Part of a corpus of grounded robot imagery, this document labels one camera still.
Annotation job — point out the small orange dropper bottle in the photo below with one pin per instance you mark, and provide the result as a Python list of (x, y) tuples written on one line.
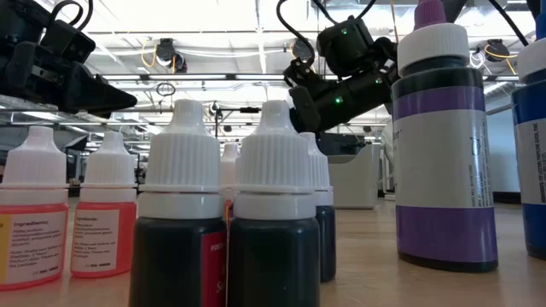
[(106, 170), (34, 170), (229, 166)]

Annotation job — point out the large purple food coloring bottle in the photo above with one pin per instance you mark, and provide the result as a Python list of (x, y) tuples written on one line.
[(443, 170)]

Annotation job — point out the small dark dropper bottle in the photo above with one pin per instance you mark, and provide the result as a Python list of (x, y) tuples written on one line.
[(273, 170), (326, 239)]

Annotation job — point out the large blue food coloring bottle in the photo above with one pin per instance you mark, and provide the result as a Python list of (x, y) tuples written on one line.
[(533, 170)]

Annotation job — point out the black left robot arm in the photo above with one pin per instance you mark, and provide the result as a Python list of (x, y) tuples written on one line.
[(17, 17)]

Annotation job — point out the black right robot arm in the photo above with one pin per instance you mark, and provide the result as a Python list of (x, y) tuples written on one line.
[(345, 47)]

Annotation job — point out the black angled monitor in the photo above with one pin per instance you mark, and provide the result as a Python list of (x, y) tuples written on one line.
[(79, 143)]

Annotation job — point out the black perforated computer case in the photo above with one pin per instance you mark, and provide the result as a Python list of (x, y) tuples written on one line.
[(345, 147)]

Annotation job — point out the small dark bottle red label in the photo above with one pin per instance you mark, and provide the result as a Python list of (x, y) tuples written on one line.
[(179, 170)]

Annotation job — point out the long ceiling light bar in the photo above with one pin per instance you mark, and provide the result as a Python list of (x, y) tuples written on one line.
[(192, 77)]

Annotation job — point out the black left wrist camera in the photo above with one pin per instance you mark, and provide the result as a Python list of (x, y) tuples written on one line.
[(70, 42)]

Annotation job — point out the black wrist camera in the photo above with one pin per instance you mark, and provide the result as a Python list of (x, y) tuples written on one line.
[(298, 72), (70, 42)]

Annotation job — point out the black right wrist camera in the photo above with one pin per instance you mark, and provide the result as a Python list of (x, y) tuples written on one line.
[(298, 72)]

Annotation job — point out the silver ventilation duct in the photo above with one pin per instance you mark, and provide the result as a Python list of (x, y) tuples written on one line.
[(501, 89)]

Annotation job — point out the black metal table frame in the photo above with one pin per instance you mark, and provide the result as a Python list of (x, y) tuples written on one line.
[(505, 198)]

